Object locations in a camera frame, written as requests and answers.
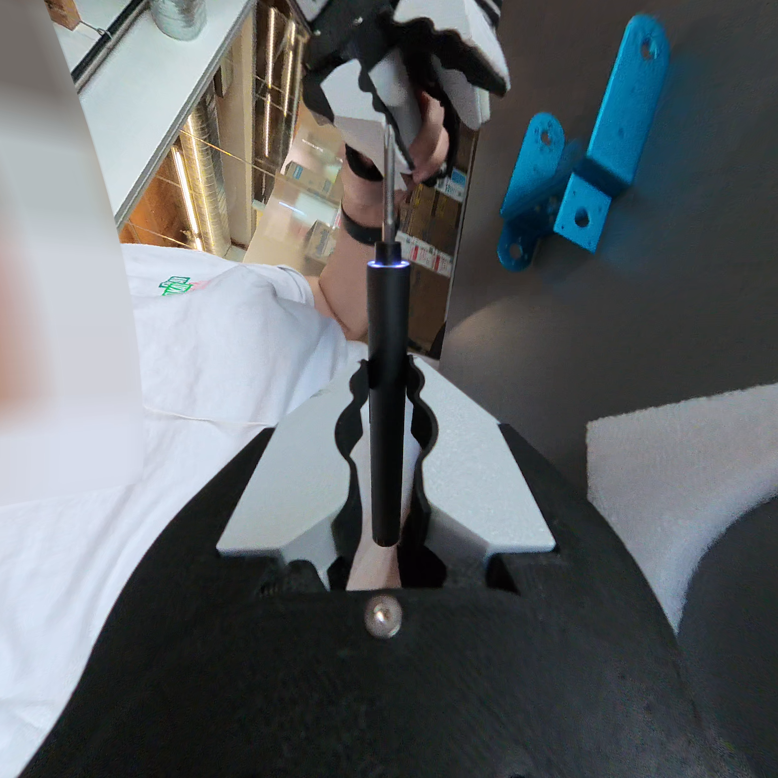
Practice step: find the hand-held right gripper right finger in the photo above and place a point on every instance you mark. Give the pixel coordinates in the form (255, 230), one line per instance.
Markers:
(486, 486)

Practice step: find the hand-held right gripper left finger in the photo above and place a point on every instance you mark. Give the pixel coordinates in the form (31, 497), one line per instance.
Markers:
(279, 486)

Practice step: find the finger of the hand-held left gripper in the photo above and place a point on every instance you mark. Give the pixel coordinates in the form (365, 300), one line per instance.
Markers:
(471, 54)
(377, 97)

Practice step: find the black electric screwdriver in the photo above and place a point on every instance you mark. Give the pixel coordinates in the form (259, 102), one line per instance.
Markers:
(388, 364)

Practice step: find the blue metal bracket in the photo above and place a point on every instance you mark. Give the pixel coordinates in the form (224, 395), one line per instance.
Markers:
(614, 121)

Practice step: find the person's left forearm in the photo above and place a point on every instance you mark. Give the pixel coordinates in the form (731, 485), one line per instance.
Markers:
(346, 285)

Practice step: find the dark grey desk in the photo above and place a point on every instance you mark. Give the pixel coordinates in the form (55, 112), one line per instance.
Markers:
(608, 340)

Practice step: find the person's left hand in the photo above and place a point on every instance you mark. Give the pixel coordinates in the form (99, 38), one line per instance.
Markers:
(428, 146)

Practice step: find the black wristband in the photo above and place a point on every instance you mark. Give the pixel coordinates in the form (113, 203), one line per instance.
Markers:
(358, 231)

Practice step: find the shelf of boxed goods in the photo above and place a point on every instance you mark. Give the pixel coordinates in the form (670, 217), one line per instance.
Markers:
(437, 237)

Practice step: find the person in white shirt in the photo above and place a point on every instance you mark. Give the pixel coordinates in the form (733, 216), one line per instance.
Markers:
(213, 340)

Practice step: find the white foam block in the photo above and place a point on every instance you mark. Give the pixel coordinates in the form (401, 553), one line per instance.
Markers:
(668, 462)

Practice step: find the long silver ventilation duct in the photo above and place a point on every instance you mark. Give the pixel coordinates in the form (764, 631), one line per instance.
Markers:
(210, 182)

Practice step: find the black metal rail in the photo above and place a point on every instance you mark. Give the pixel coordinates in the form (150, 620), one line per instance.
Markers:
(103, 51)

